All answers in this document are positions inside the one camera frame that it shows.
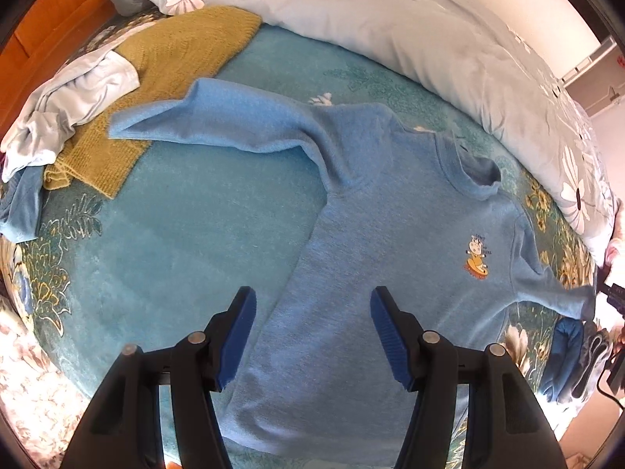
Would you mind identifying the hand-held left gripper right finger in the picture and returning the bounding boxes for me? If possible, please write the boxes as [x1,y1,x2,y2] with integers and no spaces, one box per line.
[370,287,570,469]

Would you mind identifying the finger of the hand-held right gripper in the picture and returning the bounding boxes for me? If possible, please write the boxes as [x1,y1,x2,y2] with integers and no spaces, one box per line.
[596,279,625,310]

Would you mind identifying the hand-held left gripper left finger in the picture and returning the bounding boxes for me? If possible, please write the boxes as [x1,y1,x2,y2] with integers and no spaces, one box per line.
[59,287,257,469]

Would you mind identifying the blue sweater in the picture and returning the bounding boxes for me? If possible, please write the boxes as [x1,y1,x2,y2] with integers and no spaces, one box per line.
[108,77,597,467]

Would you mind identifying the grey folded cloth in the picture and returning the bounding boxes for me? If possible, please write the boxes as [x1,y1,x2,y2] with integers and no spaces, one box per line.
[571,325,613,401]

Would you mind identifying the pink cloth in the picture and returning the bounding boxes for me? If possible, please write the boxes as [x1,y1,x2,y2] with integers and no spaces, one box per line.
[604,200,625,267]

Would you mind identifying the dark blue folded cloth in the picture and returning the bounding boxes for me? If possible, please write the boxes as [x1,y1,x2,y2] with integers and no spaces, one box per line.
[541,317,587,401]

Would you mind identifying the grey floral cloth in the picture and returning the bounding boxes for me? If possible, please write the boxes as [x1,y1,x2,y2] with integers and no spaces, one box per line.
[0,298,105,469]

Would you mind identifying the blue knit pants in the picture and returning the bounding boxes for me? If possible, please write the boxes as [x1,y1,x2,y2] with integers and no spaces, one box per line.
[0,168,44,242]

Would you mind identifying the light blue shirt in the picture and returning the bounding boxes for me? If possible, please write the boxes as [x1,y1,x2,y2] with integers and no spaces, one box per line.
[0,48,141,183]

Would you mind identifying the mustard knit sweater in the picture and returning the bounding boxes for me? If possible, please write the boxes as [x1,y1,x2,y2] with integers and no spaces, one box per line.
[43,6,263,200]

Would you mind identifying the grey-blue floral duvet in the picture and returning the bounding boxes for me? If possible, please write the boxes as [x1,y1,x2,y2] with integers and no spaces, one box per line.
[134,0,618,267]

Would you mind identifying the grey pillow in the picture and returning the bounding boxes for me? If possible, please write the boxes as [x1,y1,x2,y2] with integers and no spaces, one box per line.
[111,0,159,16]

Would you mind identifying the wooden headboard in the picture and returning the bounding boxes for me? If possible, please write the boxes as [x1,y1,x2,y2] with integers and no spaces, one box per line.
[0,0,147,123]

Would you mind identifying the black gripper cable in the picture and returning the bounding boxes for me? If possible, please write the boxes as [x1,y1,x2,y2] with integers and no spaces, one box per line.
[598,383,625,414]

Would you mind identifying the white wall rail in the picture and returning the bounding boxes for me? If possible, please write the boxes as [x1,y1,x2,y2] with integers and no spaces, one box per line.
[561,36,620,115]

